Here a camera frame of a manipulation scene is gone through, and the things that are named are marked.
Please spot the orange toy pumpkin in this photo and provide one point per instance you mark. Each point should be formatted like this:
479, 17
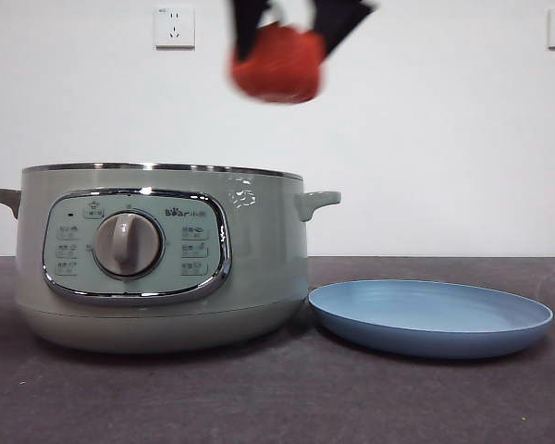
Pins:
277, 69

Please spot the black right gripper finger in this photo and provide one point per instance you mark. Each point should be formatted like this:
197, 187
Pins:
247, 23
340, 20

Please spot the pale green electric steamer pot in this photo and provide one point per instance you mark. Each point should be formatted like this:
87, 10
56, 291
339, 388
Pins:
259, 259

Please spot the blue plate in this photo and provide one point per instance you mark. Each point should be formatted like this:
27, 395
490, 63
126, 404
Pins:
425, 319

